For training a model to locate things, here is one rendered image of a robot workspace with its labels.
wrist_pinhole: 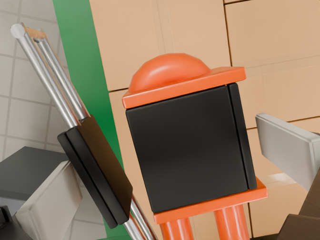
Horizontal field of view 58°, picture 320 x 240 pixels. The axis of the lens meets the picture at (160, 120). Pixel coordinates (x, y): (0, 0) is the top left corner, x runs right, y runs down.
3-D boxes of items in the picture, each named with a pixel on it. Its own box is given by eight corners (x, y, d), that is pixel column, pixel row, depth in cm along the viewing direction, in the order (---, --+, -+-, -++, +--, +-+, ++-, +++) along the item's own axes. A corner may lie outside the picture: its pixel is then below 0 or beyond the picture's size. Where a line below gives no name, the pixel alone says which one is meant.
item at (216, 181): (244, 170, 23) (270, 198, 18) (154, 192, 23) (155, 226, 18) (223, 65, 21) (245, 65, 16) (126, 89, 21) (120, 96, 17)
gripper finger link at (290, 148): (310, 141, 13) (326, 137, 13) (254, 114, 20) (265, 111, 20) (319, 202, 13) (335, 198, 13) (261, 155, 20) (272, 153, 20)
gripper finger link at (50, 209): (50, 267, 13) (34, 270, 13) (83, 198, 20) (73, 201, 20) (29, 209, 13) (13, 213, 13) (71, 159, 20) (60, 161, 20)
